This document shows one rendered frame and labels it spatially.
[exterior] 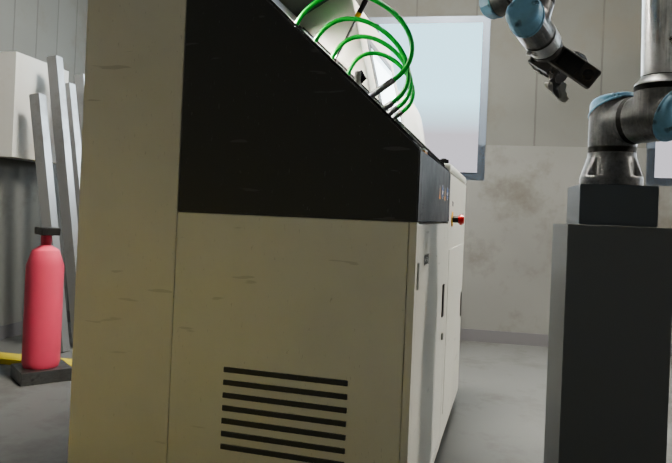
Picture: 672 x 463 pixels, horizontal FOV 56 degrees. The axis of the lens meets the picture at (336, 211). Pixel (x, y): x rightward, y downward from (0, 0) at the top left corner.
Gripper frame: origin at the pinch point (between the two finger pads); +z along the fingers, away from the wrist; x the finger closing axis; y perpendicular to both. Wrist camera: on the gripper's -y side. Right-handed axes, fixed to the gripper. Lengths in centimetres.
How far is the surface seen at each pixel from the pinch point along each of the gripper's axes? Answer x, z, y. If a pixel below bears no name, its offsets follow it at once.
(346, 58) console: 29, 7, 78
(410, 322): 65, -24, -20
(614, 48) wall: -85, 241, 132
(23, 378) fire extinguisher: 220, 8, 117
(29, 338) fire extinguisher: 209, 8, 130
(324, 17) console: 23, 1, 92
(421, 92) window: 13, 194, 196
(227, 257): 83, -42, 17
